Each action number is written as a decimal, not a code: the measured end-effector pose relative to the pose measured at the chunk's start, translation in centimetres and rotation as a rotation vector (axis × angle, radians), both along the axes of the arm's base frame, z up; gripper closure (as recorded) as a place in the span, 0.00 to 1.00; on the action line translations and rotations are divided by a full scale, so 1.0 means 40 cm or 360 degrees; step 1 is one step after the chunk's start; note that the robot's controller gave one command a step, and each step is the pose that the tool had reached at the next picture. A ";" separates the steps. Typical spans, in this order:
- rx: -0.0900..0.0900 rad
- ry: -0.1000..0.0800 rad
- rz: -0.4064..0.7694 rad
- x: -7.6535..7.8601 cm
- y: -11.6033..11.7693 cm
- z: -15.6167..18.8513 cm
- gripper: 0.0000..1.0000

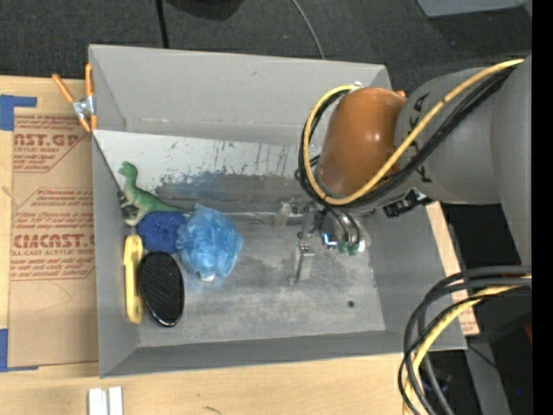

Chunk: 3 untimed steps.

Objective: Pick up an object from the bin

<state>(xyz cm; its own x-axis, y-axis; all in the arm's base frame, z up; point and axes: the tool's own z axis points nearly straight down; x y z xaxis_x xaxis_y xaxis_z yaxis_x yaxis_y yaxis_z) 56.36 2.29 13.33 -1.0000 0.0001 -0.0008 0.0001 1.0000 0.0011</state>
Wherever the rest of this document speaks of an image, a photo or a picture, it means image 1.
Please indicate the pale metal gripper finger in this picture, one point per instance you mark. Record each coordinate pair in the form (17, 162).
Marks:
(284, 214)
(302, 264)

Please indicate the grey metal bin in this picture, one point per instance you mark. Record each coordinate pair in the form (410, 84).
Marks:
(276, 292)

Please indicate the light blue mesh bath pouf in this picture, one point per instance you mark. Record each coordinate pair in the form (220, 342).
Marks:
(209, 242)

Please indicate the dark blue round sponge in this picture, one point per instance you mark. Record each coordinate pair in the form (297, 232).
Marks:
(159, 231)

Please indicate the black oval case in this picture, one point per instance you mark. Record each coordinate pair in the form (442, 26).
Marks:
(160, 288)

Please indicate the green toy dinosaur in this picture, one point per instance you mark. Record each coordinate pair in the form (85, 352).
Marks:
(140, 197)

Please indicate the brown cardboard board red print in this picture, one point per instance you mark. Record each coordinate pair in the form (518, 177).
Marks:
(52, 214)

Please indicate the black cylinder on white bracket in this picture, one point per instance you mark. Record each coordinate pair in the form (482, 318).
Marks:
(404, 205)

